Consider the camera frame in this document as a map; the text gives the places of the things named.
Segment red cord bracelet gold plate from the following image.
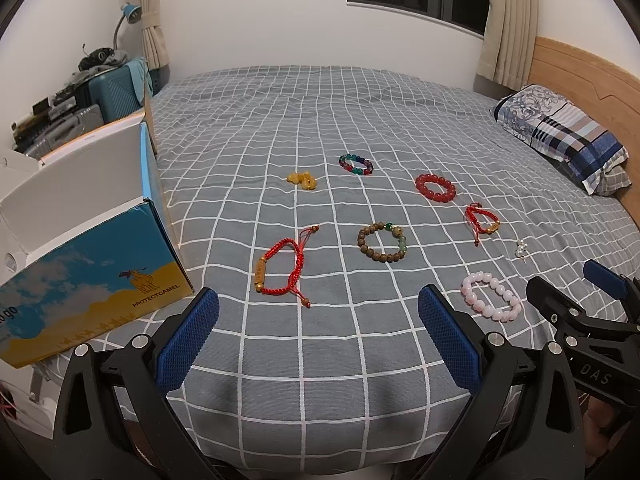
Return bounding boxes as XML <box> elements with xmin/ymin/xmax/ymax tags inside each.
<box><xmin>464</xmin><ymin>202</ymin><xmax>501</xmax><ymax>246</ymax></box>

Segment grey suitcase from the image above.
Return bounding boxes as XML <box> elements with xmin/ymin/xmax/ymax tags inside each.
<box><xmin>24</xmin><ymin>104</ymin><xmax>104</xmax><ymax>159</ymax></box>

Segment grey checked bed sheet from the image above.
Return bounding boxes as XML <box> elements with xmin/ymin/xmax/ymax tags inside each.
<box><xmin>152</xmin><ymin>66</ymin><xmax>639</xmax><ymax>474</ymax></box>

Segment beige curtain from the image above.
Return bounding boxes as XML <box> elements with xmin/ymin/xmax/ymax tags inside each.
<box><xmin>140</xmin><ymin>0</ymin><xmax>169</xmax><ymax>70</ymax></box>
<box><xmin>476</xmin><ymin>0</ymin><xmax>539</xmax><ymax>90</ymax></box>

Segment wooden headboard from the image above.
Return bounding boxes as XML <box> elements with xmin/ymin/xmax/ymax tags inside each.
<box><xmin>528</xmin><ymin>37</ymin><xmax>640</xmax><ymax>221</ymax></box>

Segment beige left curtain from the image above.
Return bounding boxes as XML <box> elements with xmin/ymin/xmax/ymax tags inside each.
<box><xmin>140</xmin><ymin>0</ymin><xmax>169</xmax><ymax>70</ymax></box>

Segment teal suitcase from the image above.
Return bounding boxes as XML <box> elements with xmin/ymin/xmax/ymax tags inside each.
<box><xmin>88</xmin><ymin>58</ymin><xmax>151</xmax><ymax>124</ymax></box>

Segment beige right curtain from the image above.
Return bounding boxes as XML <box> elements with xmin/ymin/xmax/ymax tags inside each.
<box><xmin>476</xmin><ymin>0</ymin><xmax>539</xmax><ymax>90</ymax></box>

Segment person's right hand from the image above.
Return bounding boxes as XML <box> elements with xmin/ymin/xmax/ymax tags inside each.
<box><xmin>582</xmin><ymin>396</ymin><xmax>627</xmax><ymax>467</ymax></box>

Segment blue plaid pillow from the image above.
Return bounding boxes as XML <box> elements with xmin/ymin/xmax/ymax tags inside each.
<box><xmin>494</xmin><ymin>84</ymin><xmax>631</xmax><ymax>196</ymax></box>

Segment pink bead bracelet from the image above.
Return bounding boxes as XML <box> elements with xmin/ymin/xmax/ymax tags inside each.
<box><xmin>460</xmin><ymin>270</ymin><xmax>523</xmax><ymax>323</ymax></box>

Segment blue desk lamp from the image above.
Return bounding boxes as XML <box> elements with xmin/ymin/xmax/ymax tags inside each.
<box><xmin>113</xmin><ymin>2</ymin><xmax>142</xmax><ymax>50</ymax></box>

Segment multicolour glass bead bracelet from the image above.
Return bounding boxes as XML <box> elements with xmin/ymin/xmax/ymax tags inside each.
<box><xmin>337</xmin><ymin>153</ymin><xmax>376</xmax><ymax>177</ymax></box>

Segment red bead bracelet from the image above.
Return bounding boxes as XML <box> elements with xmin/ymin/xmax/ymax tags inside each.
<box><xmin>414</xmin><ymin>172</ymin><xmax>457</xmax><ymax>204</ymax></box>

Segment brown wooden bead bracelet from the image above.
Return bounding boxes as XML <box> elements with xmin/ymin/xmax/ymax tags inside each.
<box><xmin>356</xmin><ymin>221</ymin><xmax>407</xmax><ymax>265</ymax></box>

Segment red cord bracelet gold tube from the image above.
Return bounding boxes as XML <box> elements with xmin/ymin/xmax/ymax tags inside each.
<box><xmin>253</xmin><ymin>226</ymin><xmax>320</xmax><ymax>309</ymax></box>

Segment open cardboard shoe box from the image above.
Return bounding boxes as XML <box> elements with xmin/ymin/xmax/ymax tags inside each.
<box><xmin>1</xmin><ymin>99</ymin><xmax>193</xmax><ymax>368</ymax></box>

